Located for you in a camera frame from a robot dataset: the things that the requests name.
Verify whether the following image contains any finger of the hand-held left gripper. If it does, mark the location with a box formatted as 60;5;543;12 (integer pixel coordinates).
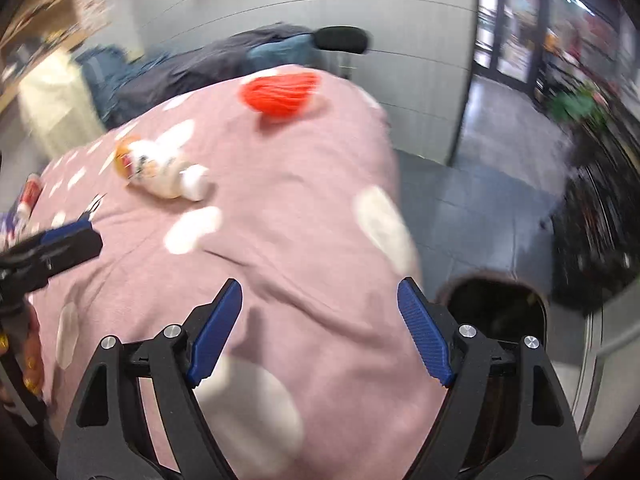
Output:
0;220;104;294

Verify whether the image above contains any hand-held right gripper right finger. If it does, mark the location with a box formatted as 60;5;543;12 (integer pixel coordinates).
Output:
397;276;585;480

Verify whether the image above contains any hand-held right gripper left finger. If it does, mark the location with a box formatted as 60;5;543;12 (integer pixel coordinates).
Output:
56;279;243;480

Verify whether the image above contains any orange patterned packet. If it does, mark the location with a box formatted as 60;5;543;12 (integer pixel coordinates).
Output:
0;305;47;397

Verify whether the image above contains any white bottle with orange cap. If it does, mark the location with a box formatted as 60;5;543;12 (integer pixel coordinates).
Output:
114;135;211;203

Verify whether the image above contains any red and white tube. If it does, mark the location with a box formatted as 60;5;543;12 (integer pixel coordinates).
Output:
15;172;44;224

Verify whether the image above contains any cream cloth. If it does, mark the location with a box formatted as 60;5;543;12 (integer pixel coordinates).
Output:
17;52;107;162

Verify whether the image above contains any pink polka dot blanket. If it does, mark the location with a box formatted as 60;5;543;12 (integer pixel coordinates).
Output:
30;64;427;480

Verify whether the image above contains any blue crumpled cloth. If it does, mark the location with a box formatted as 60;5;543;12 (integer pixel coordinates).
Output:
74;44;147;127

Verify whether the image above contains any grey bed cover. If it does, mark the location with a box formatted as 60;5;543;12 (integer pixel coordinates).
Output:
107;22;312;117

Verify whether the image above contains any wooden shelving unit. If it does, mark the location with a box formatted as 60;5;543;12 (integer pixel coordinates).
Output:
0;0;84;62

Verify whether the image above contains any orange mesh net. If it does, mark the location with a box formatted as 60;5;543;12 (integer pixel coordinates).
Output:
238;72;321;119

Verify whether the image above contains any green potted plant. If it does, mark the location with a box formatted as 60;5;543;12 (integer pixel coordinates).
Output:
547;84;612;127

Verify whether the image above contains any black round stool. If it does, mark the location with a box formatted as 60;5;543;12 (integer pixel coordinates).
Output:
314;25;372;80

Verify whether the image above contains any glass door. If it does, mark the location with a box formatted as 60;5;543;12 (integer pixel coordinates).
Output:
472;0;549;94

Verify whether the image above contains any black wire cart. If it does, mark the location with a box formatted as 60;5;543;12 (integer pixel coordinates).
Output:
544;129;640;307

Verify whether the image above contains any wall poster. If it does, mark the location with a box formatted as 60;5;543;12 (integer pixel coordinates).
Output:
79;0;114;32

